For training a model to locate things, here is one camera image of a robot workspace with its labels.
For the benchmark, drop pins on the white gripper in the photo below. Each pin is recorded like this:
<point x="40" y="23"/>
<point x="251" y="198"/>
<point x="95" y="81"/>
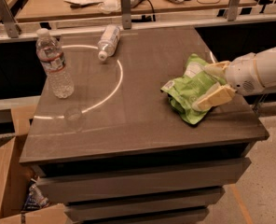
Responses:
<point x="241" y="74"/>

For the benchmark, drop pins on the green rice chip bag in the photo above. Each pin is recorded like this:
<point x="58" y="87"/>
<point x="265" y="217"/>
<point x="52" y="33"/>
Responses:
<point x="184" y="91"/>

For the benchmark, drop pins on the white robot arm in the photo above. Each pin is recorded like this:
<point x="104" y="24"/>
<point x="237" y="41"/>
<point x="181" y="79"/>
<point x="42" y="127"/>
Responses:
<point x="266" y="69"/>

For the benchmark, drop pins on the lying blue plastic bottle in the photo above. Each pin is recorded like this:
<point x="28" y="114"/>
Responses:
<point x="108" y="43"/>

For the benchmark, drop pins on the upright clear water bottle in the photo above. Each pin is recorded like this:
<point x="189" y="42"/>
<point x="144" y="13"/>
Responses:
<point x="50" y="54"/>

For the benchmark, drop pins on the crumpled bag in box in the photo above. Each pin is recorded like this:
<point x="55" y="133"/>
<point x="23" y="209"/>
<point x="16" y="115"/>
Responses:
<point x="35" y="199"/>

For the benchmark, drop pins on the grey drawer cabinet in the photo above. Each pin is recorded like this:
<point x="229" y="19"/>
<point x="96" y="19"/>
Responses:
<point x="115" y="152"/>

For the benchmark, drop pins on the cardboard box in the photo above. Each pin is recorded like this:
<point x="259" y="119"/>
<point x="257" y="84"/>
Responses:
<point x="14" y="178"/>

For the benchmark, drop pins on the metal rail bracket right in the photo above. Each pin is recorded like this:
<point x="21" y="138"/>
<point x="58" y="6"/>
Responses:
<point x="232" y="12"/>

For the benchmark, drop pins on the metal rail bracket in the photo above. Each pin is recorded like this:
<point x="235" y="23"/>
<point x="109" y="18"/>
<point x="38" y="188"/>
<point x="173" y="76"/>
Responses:
<point x="232" y="12"/>
<point x="12" y="28"/>
<point x="126" y="14"/>

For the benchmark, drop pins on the metal rail bracket middle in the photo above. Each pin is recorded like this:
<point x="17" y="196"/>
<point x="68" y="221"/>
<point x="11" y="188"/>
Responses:
<point x="126" y="14"/>

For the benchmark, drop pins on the metal rail bracket left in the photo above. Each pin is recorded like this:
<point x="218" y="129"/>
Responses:
<point x="12" y="28"/>

